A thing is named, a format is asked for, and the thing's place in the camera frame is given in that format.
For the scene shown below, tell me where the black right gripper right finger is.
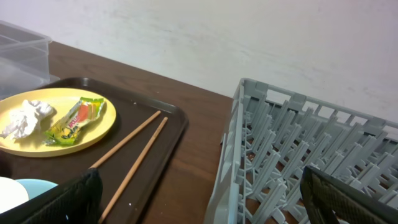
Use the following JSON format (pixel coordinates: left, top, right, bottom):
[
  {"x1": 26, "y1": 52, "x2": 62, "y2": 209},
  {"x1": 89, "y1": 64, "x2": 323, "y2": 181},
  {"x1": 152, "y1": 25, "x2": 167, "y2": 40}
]
[{"x1": 300, "y1": 166, "x2": 397, "y2": 224}]

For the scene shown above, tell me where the white cup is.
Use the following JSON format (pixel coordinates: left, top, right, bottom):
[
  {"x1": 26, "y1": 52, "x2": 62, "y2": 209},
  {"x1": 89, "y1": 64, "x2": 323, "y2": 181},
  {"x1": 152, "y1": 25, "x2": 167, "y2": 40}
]
[{"x1": 0, "y1": 177, "x2": 29, "y2": 213}]

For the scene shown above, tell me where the wooden chopstick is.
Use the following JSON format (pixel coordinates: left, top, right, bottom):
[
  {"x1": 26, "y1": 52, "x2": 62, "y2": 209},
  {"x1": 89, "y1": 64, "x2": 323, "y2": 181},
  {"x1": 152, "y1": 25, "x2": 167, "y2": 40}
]
[
  {"x1": 90, "y1": 111, "x2": 160, "y2": 168},
  {"x1": 98, "y1": 117, "x2": 168, "y2": 224}
]

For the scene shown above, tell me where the yellow plate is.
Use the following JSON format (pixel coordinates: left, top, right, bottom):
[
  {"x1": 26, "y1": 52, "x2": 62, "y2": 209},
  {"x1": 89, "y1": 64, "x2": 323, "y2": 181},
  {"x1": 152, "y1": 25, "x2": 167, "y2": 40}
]
[{"x1": 1, "y1": 88, "x2": 116, "y2": 157}]

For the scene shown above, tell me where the clear plastic waste bin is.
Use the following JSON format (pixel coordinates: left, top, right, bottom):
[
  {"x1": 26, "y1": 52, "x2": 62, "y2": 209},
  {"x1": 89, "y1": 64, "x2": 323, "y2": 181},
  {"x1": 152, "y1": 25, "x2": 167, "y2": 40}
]
[{"x1": 0, "y1": 21, "x2": 59, "y2": 99}]

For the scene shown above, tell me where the green snack wrapper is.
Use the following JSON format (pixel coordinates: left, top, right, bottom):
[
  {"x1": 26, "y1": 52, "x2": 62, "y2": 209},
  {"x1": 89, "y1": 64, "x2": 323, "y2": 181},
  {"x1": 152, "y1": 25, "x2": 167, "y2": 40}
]
[{"x1": 44, "y1": 97, "x2": 105, "y2": 146}]

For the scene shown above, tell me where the blue bowl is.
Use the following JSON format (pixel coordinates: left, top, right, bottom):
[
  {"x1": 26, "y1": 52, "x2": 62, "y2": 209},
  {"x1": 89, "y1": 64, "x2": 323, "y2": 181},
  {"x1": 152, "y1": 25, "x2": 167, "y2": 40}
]
[{"x1": 16, "y1": 179, "x2": 57, "y2": 200}]

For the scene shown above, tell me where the white tissue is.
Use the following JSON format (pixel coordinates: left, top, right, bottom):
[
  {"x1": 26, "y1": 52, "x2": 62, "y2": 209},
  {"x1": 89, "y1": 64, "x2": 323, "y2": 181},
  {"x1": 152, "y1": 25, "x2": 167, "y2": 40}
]
[{"x1": 1, "y1": 100, "x2": 54, "y2": 140}]

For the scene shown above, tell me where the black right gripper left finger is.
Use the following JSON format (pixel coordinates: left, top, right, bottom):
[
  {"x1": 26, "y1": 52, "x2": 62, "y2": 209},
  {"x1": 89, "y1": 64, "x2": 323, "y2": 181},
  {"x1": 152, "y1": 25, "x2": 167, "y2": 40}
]
[{"x1": 1, "y1": 168, "x2": 103, "y2": 224}]

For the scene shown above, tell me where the dark brown serving tray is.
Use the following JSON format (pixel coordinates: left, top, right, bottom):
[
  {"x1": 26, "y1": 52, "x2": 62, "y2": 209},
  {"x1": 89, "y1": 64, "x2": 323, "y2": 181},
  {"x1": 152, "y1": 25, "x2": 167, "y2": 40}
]
[{"x1": 1, "y1": 78, "x2": 188, "y2": 223}]

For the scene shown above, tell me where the grey dishwasher rack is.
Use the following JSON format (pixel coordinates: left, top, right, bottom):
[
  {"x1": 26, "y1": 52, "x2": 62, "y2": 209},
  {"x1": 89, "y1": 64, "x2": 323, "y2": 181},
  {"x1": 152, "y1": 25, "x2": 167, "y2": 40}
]
[{"x1": 204, "y1": 78, "x2": 397, "y2": 223}]

